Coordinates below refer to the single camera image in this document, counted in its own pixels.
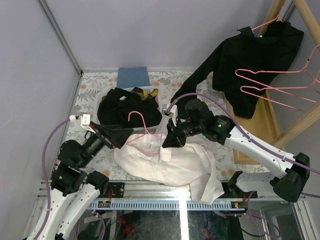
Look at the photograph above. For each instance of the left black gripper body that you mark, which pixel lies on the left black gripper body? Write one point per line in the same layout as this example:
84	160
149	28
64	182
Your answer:
105	135

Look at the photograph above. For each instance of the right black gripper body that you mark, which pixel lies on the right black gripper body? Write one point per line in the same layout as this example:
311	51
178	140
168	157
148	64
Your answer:
188	128

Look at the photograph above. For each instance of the pink hanger of white shirt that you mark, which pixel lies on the pink hanger of white shirt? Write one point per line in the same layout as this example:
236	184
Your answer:
146	132

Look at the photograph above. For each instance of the white shirt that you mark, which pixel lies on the white shirt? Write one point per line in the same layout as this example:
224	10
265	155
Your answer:
194	164

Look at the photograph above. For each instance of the yellow plaid shirt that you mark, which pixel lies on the yellow plaid shirt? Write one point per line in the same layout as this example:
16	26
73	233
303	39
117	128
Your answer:
144	94

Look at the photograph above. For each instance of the pink hanger front black shirt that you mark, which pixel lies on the pink hanger front black shirt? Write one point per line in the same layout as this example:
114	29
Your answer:
303	70

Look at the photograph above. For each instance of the pink wire hanger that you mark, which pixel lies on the pink wire hanger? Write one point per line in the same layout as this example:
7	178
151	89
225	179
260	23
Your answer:
292	97

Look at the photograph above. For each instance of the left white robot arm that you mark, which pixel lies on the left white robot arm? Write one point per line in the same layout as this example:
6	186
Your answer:
70	190

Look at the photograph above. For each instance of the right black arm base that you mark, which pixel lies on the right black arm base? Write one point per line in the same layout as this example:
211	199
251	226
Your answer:
231	190

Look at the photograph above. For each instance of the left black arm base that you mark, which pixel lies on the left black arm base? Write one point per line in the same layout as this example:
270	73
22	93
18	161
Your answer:
113	190

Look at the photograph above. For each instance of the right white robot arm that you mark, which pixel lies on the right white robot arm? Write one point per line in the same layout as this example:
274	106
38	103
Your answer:
287	173

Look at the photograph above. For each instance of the white plastic basket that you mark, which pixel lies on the white plastic basket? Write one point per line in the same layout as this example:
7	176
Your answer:
103	93

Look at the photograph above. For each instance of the folded blue cloth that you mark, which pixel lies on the folded blue cloth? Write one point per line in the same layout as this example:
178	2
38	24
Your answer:
132	77

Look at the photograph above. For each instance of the wooden clothes rack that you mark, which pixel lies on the wooden clothes rack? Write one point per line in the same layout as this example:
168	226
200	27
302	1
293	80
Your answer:
288	129

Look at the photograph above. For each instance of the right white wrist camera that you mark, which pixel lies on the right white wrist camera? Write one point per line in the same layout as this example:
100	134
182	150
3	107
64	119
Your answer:
171	110

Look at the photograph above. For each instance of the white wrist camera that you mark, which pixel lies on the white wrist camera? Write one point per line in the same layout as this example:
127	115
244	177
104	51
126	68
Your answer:
171	110
85	121

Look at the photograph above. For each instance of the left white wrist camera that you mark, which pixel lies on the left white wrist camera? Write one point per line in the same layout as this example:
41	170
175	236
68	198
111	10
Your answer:
85	121

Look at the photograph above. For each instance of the aluminium mounting rail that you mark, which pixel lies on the aluminium mounting rail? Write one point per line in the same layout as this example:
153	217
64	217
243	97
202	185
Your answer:
151	191

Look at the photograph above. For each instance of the grey slotted cable duct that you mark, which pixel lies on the grey slotted cable duct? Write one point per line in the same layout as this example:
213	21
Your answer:
163	205

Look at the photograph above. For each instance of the aluminium corner frame post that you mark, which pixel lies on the aluminium corner frame post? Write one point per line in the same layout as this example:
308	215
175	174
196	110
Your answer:
59	34

